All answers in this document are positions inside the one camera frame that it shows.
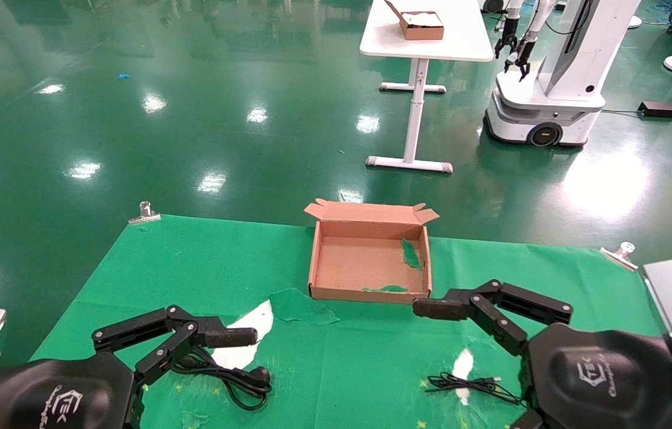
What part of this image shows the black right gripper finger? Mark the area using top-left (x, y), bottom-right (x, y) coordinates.
top-left (412, 280), bottom-right (573, 356)

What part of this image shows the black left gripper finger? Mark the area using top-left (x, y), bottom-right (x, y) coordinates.
top-left (92, 306), bottom-right (258, 385)

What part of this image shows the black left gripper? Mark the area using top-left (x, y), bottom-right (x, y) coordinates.
top-left (0, 352), bottom-right (137, 429)

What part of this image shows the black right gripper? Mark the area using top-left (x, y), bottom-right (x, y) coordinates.
top-left (512, 325), bottom-right (672, 429)

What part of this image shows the black power cable with plug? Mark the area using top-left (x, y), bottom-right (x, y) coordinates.
top-left (172, 352), bottom-right (272, 412)

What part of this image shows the black wired mouse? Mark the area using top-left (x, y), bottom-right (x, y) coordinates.
top-left (425, 372), bottom-right (527, 407)

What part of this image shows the open brown cardboard box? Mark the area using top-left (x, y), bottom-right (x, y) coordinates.
top-left (304, 199), bottom-right (440, 305)

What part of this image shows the small brown cardboard box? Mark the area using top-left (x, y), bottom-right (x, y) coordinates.
top-left (385, 0), bottom-right (445, 41)

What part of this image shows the large green cloth scrap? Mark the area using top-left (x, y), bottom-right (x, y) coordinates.
top-left (402, 238), bottom-right (424, 270)

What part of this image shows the green tablecloth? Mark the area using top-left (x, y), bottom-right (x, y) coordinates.
top-left (29, 214), bottom-right (670, 429)

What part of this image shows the metal table clamp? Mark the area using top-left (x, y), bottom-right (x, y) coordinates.
top-left (601, 241), bottom-right (639, 272)
top-left (128, 201), bottom-right (161, 225)

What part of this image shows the white wheeled robot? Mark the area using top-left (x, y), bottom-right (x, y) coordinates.
top-left (484, 0), bottom-right (643, 147)

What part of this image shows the white standing table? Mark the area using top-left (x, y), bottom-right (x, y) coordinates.
top-left (360, 0), bottom-right (494, 174)

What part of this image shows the black power adapter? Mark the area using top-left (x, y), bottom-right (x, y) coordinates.
top-left (638, 101), bottom-right (672, 118)

